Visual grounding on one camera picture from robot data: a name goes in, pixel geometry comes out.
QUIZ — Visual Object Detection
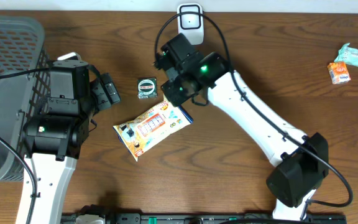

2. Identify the green zam-buk box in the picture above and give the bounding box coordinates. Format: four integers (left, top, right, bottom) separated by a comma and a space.
137, 78, 157, 99

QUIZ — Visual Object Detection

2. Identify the grey plastic mesh basket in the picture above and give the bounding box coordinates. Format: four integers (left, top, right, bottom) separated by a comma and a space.
0, 14, 53, 190

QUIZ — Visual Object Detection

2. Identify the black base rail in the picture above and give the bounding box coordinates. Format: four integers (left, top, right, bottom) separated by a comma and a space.
60, 205, 348, 224

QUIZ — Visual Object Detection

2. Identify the orange tissue pack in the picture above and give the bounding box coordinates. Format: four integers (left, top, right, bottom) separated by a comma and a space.
327, 62, 351, 85

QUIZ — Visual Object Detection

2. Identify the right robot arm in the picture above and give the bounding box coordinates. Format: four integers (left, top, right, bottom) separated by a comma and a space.
155, 34, 329, 221

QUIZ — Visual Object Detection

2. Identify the yellow red snack bag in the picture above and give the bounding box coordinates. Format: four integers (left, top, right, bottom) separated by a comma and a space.
113, 98, 193, 161

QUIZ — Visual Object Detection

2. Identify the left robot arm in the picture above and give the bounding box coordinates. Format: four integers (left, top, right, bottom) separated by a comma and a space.
16, 59, 121, 223

